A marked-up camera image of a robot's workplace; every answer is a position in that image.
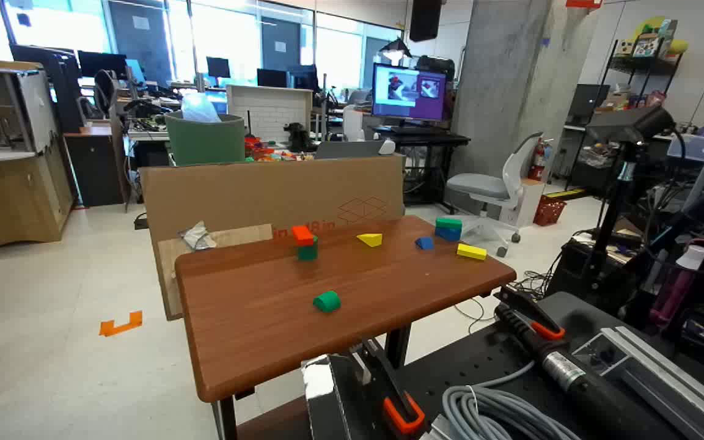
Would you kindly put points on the dark desk cabinet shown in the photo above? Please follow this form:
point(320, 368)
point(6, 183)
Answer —
point(95, 167)

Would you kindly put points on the wooden table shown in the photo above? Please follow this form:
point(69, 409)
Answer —
point(269, 325)

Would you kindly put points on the large cardboard box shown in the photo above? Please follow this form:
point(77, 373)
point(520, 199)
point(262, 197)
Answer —
point(269, 197)

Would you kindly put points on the blue cube block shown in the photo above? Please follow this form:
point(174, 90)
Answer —
point(450, 234)

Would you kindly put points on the lit computer monitor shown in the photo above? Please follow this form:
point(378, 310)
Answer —
point(402, 88)

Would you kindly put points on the orange block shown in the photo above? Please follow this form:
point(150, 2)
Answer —
point(304, 234)

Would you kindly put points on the aluminium rail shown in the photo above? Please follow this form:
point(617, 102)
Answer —
point(660, 374)

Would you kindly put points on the green cube block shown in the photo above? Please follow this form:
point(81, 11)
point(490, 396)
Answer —
point(308, 252)

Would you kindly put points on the white crumpled paper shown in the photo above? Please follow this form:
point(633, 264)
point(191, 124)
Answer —
point(196, 234)

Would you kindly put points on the long green block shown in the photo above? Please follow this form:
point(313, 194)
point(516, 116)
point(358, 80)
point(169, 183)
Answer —
point(447, 223)

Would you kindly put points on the red fire extinguisher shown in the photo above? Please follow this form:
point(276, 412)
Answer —
point(538, 161)

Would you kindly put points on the yellow wedge block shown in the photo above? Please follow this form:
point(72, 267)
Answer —
point(369, 241)

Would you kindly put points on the black orange ribbed clamp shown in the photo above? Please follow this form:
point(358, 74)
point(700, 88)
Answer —
point(532, 325)

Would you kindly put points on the black orange bar clamp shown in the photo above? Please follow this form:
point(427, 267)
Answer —
point(405, 415)

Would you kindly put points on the pink cylinder tool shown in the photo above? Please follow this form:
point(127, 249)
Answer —
point(674, 294)

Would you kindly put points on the black camera stand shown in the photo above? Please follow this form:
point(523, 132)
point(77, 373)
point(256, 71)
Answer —
point(622, 183)

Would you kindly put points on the grey white office chair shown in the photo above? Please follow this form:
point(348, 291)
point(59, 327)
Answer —
point(483, 189)

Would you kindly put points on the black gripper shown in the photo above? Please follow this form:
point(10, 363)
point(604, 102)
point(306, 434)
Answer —
point(427, 18)

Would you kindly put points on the light wooden cabinet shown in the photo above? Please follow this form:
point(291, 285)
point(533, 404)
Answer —
point(10, 197)

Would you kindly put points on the black metal shelf rack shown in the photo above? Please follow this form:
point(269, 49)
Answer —
point(637, 60)

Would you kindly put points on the white panel board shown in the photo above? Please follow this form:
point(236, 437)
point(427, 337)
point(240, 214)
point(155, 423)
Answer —
point(269, 113)

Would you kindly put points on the green rounded block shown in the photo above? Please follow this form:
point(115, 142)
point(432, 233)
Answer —
point(326, 302)

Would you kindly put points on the green chair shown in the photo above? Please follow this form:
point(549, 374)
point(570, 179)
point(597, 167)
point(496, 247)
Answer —
point(205, 142)

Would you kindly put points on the flat blue block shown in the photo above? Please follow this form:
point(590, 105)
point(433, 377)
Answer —
point(427, 242)

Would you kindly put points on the long yellow block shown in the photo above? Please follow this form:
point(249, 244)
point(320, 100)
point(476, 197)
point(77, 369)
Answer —
point(472, 252)

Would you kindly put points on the red basket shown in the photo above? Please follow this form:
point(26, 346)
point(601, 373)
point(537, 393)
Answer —
point(549, 211)

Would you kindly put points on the orange floor tape marker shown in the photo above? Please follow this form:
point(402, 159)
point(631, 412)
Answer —
point(109, 327)

